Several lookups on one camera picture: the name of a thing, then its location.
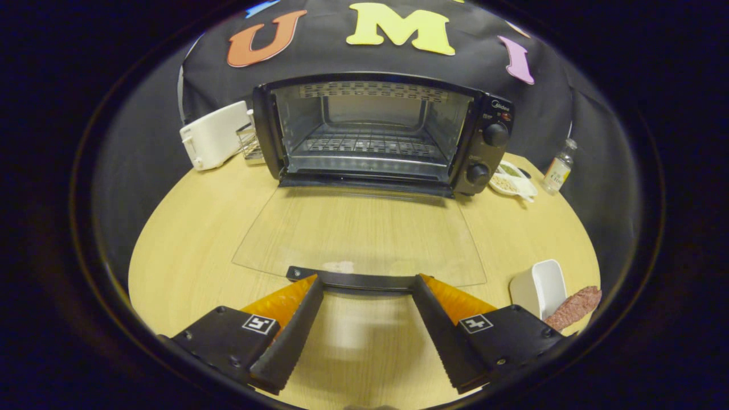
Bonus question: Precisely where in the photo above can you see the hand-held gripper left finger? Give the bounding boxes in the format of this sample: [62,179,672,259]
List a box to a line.
[158,273,325,395]

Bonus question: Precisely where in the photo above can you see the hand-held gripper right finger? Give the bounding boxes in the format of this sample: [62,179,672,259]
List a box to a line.
[413,273,570,395]

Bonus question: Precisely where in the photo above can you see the red meat slice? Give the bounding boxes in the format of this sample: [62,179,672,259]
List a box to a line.
[544,286,603,333]

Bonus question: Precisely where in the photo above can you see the black toaster oven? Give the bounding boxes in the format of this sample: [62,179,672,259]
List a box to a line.
[232,72,515,294]

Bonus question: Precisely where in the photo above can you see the white toaster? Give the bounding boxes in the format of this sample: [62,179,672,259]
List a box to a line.
[179,101,251,171]

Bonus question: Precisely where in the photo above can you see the white rectangular dish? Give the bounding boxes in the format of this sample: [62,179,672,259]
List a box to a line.
[509,259,568,321]

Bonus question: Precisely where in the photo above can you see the white divided seasoning dish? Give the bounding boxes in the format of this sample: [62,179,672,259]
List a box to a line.
[489,161,538,203]

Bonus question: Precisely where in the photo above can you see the small clear glass bottle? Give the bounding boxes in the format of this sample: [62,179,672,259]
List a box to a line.
[541,138,578,196]

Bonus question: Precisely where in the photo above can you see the metal wire rack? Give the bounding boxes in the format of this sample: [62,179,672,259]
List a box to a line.
[236,111,266,166]

